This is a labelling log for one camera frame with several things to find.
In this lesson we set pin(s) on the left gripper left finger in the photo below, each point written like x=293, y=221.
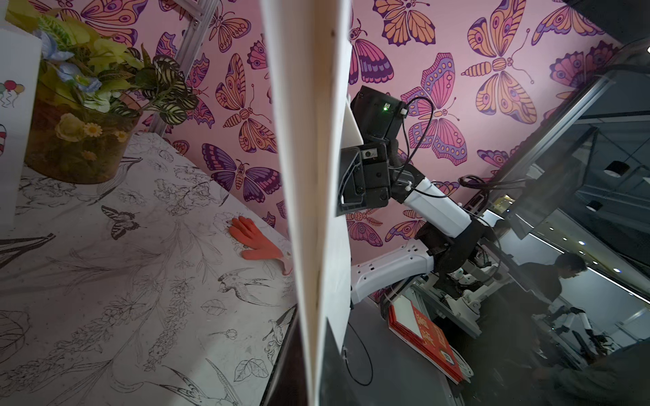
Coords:
x=287, y=384

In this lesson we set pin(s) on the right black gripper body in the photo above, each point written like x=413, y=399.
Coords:
x=364, y=181

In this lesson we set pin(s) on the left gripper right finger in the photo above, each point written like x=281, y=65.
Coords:
x=333, y=388

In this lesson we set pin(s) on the white paper bag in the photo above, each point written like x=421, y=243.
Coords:
x=309, y=56
x=20, y=59

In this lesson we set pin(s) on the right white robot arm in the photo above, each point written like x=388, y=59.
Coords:
x=439, y=236

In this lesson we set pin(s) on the red book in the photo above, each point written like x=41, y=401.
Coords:
x=427, y=339

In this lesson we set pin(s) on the red rubber glove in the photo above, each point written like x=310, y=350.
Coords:
x=258, y=246

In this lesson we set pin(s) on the person in black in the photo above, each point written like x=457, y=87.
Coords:
x=547, y=278

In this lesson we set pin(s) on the green potted plant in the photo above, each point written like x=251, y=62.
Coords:
x=94, y=83

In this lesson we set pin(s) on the aluminium frame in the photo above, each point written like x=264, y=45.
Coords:
x=184, y=48

